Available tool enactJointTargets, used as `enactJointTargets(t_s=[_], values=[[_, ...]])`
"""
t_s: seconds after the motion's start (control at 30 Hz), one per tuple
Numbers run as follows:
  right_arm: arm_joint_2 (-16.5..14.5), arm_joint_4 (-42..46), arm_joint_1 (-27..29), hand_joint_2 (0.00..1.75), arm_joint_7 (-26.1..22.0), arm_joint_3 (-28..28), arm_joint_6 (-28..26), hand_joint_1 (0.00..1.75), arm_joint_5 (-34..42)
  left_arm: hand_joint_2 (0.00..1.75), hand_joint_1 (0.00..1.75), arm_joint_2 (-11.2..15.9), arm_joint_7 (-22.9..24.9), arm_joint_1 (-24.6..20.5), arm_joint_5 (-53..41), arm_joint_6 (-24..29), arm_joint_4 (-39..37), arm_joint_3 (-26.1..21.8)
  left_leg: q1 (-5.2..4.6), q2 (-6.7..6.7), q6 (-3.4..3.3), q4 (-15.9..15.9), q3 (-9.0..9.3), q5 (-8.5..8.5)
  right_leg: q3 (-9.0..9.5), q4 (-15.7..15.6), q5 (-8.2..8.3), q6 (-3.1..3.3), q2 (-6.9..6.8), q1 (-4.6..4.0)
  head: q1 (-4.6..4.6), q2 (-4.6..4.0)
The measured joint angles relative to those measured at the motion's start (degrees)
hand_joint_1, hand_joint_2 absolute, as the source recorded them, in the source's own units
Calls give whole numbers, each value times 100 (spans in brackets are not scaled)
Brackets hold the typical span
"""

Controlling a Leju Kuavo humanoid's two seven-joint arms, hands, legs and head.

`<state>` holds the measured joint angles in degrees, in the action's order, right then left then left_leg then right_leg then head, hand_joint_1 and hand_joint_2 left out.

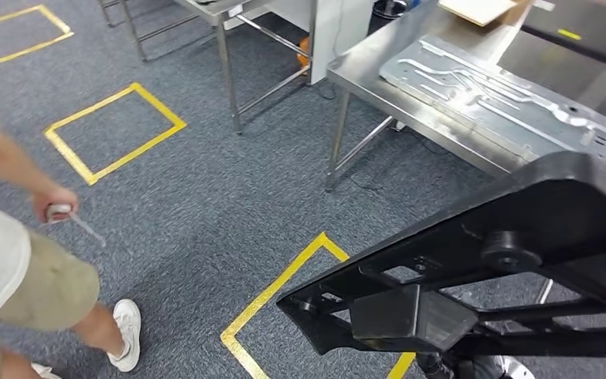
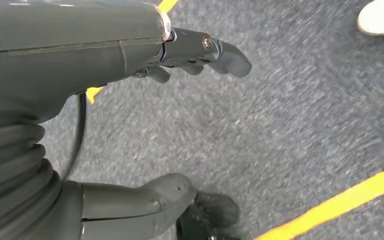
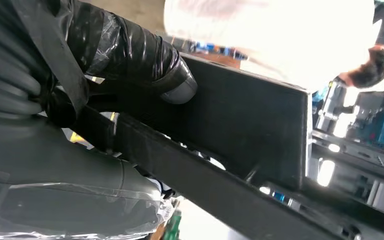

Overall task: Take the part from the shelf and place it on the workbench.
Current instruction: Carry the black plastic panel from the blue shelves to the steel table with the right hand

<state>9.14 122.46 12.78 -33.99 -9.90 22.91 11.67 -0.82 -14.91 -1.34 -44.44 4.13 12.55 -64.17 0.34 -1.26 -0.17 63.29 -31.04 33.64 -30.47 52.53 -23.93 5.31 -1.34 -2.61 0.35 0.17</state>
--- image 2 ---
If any white shoe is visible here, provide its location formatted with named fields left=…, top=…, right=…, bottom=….
left=356, top=0, right=384, bottom=37

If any black robot foot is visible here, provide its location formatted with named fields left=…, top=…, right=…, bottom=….
left=175, top=192, right=241, bottom=240

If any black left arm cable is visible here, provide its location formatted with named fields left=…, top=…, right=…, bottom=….
left=60, top=92, right=88, bottom=181

